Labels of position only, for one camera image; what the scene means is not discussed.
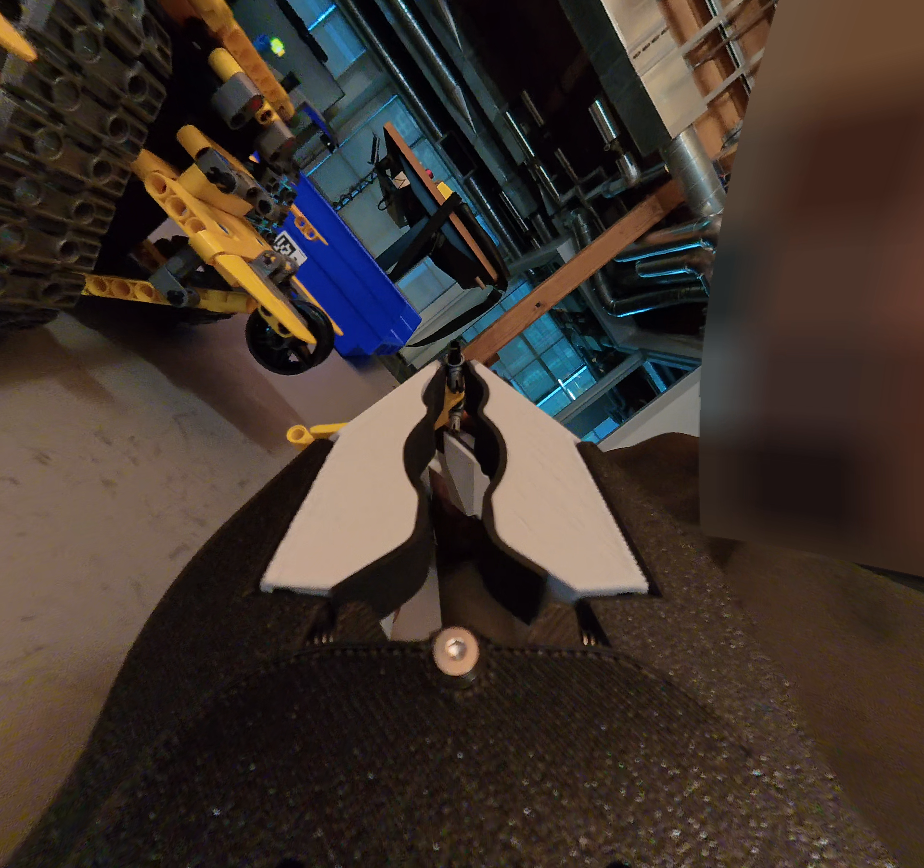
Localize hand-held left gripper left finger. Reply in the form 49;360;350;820
260;364;445;627

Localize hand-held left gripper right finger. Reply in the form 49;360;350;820
462;359;664;627

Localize yellow curved toy panel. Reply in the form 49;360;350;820
436;384;467;437

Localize blue plastic bin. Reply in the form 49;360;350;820
285;173;422;361

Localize wooden ceiling beam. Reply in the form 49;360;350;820
465;178;687;367

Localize wood top standing desk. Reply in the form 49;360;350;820
372;122;510;295

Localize black computer monitor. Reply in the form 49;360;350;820
372;128;423;230

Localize yellow black toy tracked vehicle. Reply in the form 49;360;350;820
0;0;337;378

